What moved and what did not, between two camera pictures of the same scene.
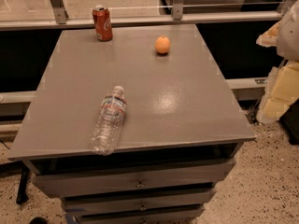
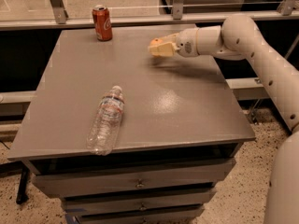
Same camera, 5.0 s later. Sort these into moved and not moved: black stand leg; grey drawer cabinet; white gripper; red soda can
Moved: white gripper
Not moved: grey drawer cabinet; black stand leg; red soda can
